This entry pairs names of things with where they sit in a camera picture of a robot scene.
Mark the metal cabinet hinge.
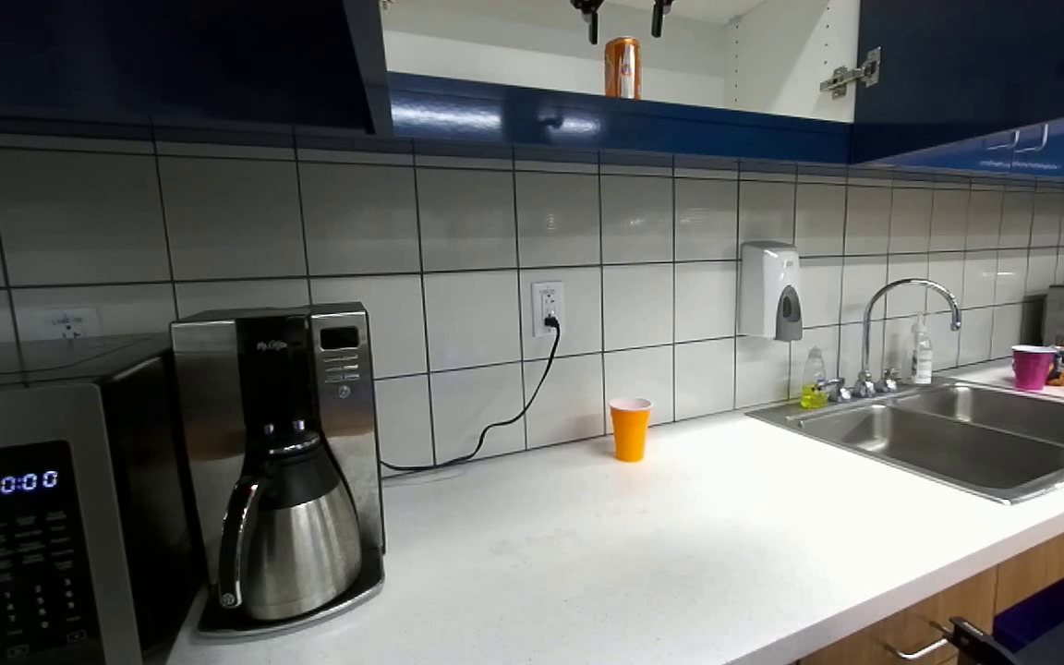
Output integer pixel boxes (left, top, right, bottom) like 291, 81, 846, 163
815, 44, 888, 105

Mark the dark blue cabinet door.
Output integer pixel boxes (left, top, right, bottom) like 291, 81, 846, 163
0, 0, 397, 137

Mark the wooden base cabinet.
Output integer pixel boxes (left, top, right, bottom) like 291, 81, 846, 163
799, 505, 1064, 665

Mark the white soap dispenser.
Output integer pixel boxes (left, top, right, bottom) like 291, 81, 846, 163
735, 241, 804, 347

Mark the chrome faucet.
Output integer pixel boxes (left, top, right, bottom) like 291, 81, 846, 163
828, 274, 967, 406

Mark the green dish soap bottle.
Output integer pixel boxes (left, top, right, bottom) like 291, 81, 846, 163
793, 344, 830, 414

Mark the orange plastic cup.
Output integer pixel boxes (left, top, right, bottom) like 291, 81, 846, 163
606, 396, 656, 465

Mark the small white bottle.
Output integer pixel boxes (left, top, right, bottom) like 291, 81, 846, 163
909, 321, 940, 390

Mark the steel coffee maker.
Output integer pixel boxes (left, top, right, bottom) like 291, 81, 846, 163
167, 300, 387, 637

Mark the pink cup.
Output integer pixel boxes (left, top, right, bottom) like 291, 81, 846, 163
1010, 340, 1060, 396

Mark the stainless steel sink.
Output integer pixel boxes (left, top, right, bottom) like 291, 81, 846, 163
752, 380, 1064, 505

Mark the steel coffee carafe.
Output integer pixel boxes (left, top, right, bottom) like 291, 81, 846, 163
215, 434, 369, 625

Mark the black steel microwave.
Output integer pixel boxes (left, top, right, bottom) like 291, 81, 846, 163
0, 347, 196, 665

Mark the blue wall cabinet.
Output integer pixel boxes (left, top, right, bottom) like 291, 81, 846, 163
377, 0, 864, 168

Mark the white wall outlet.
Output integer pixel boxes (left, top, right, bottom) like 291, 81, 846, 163
531, 282, 570, 344
54, 311, 92, 351

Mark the black power cord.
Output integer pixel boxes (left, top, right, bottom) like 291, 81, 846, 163
377, 314, 565, 482

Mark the silver drawer handle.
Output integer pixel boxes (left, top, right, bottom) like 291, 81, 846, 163
893, 631, 957, 665

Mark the black frame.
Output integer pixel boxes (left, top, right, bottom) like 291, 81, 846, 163
947, 577, 1064, 665

